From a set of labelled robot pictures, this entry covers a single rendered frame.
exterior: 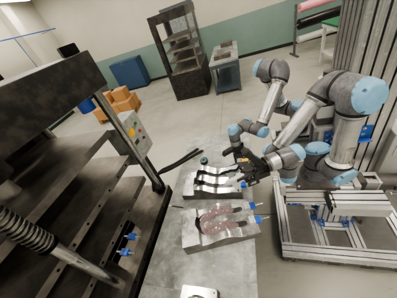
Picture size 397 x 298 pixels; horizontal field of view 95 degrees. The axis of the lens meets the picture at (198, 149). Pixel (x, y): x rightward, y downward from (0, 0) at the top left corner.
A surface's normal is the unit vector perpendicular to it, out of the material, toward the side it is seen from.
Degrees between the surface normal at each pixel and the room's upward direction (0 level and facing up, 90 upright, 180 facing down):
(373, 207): 0
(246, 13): 90
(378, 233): 0
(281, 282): 0
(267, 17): 90
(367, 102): 82
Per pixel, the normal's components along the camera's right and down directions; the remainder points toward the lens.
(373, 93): 0.20, 0.46
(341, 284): -0.28, -0.74
